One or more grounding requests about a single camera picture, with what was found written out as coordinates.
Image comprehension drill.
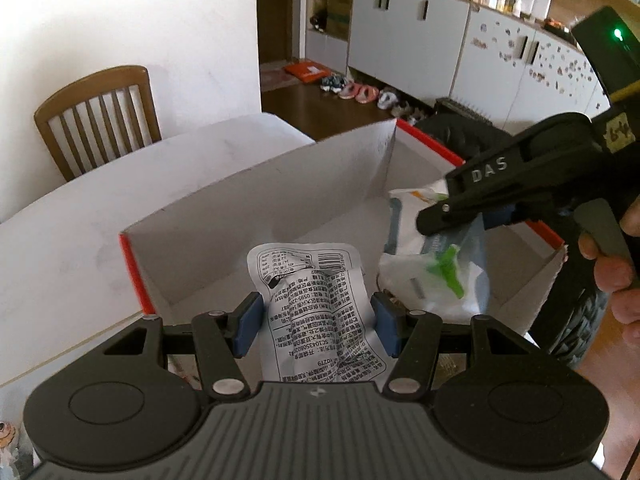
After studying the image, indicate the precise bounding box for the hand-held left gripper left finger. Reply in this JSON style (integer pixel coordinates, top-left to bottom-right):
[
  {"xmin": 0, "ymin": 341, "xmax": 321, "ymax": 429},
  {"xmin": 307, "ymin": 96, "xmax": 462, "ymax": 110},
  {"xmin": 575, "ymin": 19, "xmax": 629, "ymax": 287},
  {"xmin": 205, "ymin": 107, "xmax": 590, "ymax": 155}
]
[{"xmin": 102, "ymin": 292, "xmax": 263, "ymax": 403}]

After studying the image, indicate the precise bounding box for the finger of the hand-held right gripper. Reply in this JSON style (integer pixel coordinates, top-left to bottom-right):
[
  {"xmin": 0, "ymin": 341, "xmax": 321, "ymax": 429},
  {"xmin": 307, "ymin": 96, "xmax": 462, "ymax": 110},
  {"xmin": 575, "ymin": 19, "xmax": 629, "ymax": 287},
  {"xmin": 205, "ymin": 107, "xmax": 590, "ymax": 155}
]
[{"xmin": 416, "ymin": 195, "xmax": 522, "ymax": 237}]

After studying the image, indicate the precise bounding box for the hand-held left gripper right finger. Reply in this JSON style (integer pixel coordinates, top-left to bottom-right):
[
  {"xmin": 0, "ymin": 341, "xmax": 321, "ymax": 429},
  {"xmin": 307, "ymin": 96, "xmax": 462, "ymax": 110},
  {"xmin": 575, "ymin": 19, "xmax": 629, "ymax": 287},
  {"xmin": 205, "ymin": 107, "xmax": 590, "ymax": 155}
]
[{"xmin": 370, "ymin": 292, "xmax": 533, "ymax": 403}]

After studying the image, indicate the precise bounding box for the clear bag with green item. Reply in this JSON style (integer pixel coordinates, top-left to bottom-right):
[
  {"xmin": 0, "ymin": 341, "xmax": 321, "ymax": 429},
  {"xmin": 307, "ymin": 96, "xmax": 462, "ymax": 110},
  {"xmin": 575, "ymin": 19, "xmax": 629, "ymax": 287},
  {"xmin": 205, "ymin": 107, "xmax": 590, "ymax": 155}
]
[{"xmin": 377, "ymin": 185, "xmax": 488, "ymax": 326}]

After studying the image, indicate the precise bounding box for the white barcode snack packet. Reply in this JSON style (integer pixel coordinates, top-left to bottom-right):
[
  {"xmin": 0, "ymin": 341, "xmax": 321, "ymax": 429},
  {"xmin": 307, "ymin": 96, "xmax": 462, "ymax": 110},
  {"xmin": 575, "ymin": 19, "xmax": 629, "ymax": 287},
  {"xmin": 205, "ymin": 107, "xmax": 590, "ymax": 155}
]
[{"xmin": 247, "ymin": 242, "xmax": 388, "ymax": 386}]

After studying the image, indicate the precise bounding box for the white cardboard box red rim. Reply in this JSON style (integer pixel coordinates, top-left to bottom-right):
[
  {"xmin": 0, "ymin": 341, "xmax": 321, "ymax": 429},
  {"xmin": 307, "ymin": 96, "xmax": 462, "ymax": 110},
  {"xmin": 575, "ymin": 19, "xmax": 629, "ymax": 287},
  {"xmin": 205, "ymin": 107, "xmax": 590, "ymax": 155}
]
[{"xmin": 119, "ymin": 117, "xmax": 568, "ymax": 336}]

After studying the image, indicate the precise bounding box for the person's right hand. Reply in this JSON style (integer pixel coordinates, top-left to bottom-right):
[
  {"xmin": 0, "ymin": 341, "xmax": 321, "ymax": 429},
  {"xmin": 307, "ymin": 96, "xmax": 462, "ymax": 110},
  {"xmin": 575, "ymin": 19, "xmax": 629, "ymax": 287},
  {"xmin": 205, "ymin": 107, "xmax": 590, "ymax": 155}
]
[{"xmin": 578, "ymin": 209, "xmax": 640, "ymax": 327}]

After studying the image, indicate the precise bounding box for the white cabinet with stickers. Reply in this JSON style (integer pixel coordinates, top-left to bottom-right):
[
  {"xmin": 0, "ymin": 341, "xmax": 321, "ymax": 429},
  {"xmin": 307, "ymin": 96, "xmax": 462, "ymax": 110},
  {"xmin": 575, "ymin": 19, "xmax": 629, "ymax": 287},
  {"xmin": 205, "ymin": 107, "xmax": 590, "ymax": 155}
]
[{"xmin": 450, "ymin": 5, "xmax": 613, "ymax": 136}]

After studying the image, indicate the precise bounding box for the row of shoes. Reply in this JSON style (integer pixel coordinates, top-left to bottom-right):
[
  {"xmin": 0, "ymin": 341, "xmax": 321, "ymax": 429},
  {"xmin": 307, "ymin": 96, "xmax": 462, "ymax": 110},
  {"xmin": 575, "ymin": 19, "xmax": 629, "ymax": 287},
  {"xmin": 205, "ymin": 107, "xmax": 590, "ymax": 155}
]
[{"xmin": 319, "ymin": 72, "xmax": 431, "ymax": 126}]

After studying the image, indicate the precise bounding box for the grey lower cabinet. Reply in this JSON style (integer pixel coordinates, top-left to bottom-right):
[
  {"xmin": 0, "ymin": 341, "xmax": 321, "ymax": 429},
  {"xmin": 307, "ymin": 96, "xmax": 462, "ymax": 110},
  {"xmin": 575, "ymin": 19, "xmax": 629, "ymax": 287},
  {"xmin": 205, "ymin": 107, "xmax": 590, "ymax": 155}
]
[{"xmin": 347, "ymin": 0, "xmax": 471, "ymax": 106}]

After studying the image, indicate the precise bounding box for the orange flat package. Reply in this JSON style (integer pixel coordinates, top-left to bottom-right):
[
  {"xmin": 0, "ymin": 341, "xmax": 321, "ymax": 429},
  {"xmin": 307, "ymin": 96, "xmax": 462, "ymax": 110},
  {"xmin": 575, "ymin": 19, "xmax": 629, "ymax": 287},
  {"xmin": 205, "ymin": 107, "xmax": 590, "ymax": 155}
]
[{"xmin": 284, "ymin": 60, "xmax": 326, "ymax": 83}]

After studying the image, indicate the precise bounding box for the dark brown door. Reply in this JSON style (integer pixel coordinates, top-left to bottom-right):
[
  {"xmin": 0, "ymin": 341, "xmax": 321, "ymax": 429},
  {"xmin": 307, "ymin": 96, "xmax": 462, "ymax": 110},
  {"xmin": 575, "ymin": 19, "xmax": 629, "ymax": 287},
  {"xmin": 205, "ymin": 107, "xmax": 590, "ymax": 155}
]
[{"xmin": 256, "ymin": 0, "xmax": 313, "ymax": 93}]

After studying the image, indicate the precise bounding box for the wooden chair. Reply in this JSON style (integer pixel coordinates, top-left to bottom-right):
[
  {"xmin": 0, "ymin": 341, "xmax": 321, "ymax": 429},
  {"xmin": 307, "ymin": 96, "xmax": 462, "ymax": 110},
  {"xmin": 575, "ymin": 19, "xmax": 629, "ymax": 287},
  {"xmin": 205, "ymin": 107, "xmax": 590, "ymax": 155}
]
[{"xmin": 34, "ymin": 65, "xmax": 162, "ymax": 183}]

